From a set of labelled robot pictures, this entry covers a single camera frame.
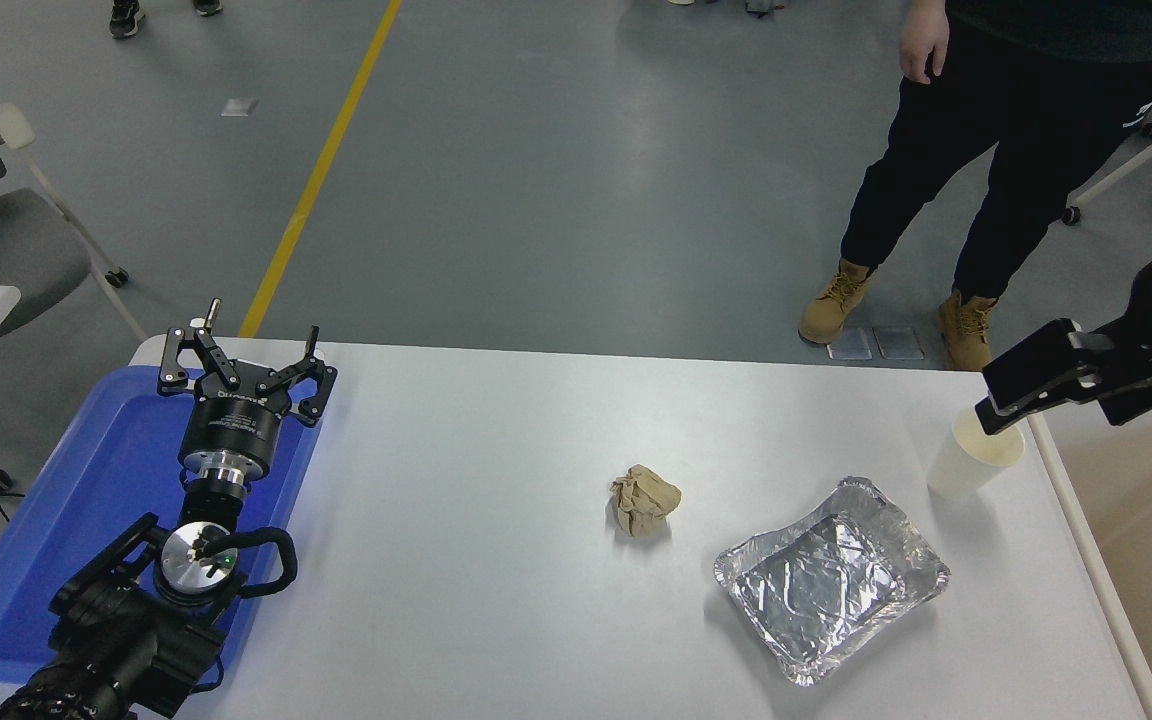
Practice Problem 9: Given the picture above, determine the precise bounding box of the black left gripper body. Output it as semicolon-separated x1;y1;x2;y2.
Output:
181;373;293;471

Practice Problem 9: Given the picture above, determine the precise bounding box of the person's right hand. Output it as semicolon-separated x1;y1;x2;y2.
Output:
899;0;954;86

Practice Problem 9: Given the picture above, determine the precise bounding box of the person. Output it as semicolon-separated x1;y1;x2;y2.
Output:
798;0;1152;373

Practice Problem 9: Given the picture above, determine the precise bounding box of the white wheeled chair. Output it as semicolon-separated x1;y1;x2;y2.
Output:
1061;100;1152;226

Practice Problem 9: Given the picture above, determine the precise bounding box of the crumpled tan paper ball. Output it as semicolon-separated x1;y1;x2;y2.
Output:
608;464;683;538

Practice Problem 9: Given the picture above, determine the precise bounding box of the silver foil tray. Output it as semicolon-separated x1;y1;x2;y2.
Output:
714;477;951;687

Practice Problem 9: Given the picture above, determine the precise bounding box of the white paper cup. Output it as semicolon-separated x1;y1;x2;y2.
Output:
926;407;1027;502

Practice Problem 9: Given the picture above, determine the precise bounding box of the blue plastic tray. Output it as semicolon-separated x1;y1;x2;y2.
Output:
0;365;325;686

